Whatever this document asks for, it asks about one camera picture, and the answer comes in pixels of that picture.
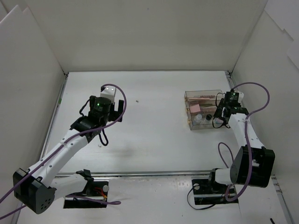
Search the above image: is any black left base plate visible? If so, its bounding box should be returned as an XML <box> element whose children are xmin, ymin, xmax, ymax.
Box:
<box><xmin>63</xmin><ymin>180</ymin><xmax>109</xmax><ymax>209</ymax></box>

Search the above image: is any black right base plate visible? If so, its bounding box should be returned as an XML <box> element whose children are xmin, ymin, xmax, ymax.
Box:
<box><xmin>192</xmin><ymin>177</ymin><xmax>239</xmax><ymax>206</ymax></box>

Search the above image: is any clear organizer frame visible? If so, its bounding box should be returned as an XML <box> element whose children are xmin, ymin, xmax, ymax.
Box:
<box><xmin>184</xmin><ymin>90</ymin><xmax>230</xmax><ymax>131</ymax></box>

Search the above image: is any pink makeup pencil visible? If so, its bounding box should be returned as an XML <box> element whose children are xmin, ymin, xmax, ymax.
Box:
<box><xmin>187</xmin><ymin>98</ymin><xmax>212</xmax><ymax>102</ymax></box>

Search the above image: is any clear blue small bottle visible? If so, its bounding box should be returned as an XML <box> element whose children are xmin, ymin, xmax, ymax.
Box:
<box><xmin>194</xmin><ymin>114</ymin><xmax>206</xmax><ymax>125</ymax></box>

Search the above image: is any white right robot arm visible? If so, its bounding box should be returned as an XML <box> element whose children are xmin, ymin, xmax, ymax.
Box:
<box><xmin>206</xmin><ymin>90</ymin><xmax>275</xmax><ymax>192</ymax></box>

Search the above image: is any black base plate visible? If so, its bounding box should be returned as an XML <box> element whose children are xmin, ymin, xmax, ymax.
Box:
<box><xmin>63</xmin><ymin>180</ymin><xmax>109</xmax><ymax>209</ymax></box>
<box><xmin>192</xmin><ymin>177</ymin><xmax>239</xmax><ymax>206</ymax></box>

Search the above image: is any pink square compact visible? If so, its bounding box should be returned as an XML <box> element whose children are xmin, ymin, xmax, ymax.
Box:
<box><xmin>189</xmin><ymin>104</ymin><xmax>201</xmax><ymax>113</ymax></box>

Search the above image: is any aluminium rail frame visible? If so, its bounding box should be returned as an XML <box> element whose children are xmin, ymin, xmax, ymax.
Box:
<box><xmin>14</xmin><ymin>70</ymin><xmax>295</xmax><ymax>224</ymax></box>

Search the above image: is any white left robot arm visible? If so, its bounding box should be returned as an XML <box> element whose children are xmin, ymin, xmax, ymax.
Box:
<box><xmin>13</xmin><ymin>84</ymin><xmax>127</xmax><ymax>214</ymax></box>

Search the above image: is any lilac lipstick tube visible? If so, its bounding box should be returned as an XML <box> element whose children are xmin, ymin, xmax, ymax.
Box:
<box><xmin>206</xmin><ymin>114</ymin><xmax>212</xmax><ymax>120</ymax></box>

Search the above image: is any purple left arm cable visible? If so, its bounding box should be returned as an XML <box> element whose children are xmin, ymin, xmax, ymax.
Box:
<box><xmin>0</xmin><ymin>84</ymin><xmax>128</xmax><ymax>213</ymax></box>

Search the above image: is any gold rectangular makeup case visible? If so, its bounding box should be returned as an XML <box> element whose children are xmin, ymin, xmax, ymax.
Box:
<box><xmin>200</xmin><ymin>105</ymin><xmax>217</xmax><ymax>112</ymax></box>

